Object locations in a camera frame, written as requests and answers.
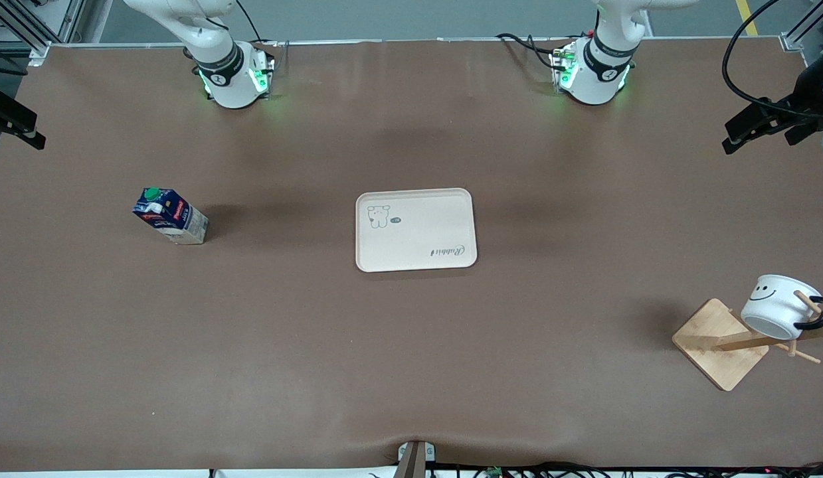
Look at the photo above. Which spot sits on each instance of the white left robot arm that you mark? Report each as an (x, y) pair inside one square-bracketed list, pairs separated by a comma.
[(597, 73)]

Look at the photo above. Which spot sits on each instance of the grey table edge bracket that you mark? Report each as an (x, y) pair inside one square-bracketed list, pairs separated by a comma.
[(416, 458)]

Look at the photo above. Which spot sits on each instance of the aluminium frame profile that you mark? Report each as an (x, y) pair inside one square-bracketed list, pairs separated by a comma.
[(806, 26), (26, 26)]

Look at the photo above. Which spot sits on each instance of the blue white milk carton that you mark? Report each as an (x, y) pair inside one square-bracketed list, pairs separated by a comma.
[(175, 219)]

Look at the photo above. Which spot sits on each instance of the cream rectangular tray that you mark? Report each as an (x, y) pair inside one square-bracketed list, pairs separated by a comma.
[(418, 232)]

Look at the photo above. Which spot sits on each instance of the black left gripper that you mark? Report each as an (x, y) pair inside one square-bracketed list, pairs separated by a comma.
[(812, 92)]

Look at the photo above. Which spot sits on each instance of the wooden mug tree stand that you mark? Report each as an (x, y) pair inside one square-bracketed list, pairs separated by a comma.
[(720, 345)]

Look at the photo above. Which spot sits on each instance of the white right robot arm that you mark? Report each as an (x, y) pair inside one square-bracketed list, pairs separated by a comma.
[(228, 70)]

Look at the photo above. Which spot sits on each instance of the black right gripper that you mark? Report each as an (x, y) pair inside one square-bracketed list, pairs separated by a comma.
[(0, 110)]

